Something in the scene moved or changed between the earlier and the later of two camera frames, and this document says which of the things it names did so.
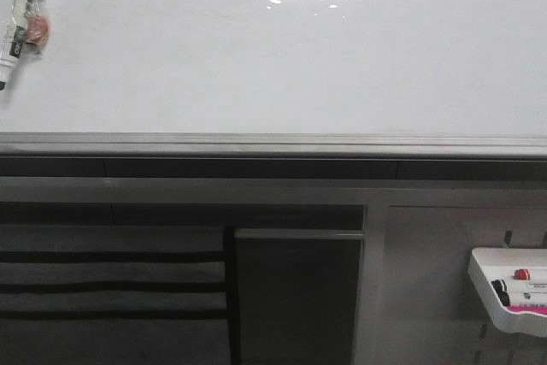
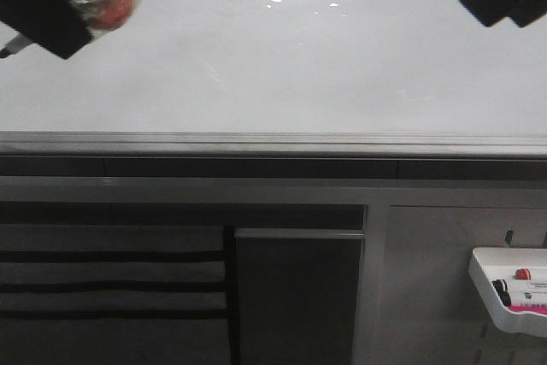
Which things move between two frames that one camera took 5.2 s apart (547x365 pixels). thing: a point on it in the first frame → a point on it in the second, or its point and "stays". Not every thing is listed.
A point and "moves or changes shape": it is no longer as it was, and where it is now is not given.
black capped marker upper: (500, 287) stays
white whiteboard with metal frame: (285, 55) stays
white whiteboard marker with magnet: (27, 29) moves or changes shape
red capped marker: (522, 274) stays
